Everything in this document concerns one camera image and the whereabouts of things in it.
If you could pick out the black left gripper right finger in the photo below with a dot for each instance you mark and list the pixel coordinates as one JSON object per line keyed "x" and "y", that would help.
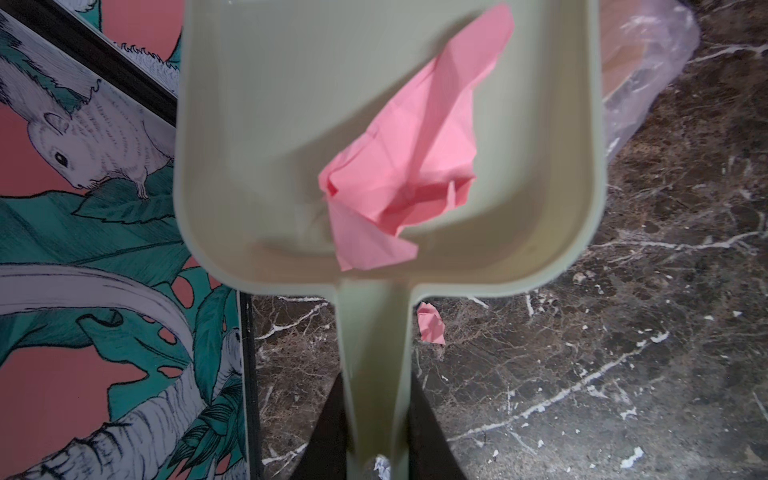
{"x": 430, "y": 457}

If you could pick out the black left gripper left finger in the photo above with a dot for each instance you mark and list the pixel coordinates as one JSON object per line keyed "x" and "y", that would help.
{"x": 324, "y": 438}

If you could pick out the pale green dustpan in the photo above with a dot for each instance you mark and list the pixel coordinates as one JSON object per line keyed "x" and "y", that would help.
{"x": 272, "y": 91}

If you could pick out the cream plastic trash bin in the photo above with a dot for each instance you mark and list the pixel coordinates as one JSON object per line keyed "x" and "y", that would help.
{"x": 645, "y": 45}

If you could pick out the pink paper scrap left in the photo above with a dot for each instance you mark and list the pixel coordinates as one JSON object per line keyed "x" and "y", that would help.
{"x": 430, "y": 323}

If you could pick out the pink paper scrap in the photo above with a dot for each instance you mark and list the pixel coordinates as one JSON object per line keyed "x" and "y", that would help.
{"x": 430, "y": 323}
{"x": 414, "y": 162}

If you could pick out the pink paper scrap centre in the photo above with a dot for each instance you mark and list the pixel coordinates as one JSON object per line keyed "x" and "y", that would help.
{"x": 414, "y": 162}

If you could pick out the left black frame post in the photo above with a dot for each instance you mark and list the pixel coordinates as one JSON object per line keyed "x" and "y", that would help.
{"x": 78, "y": 40}

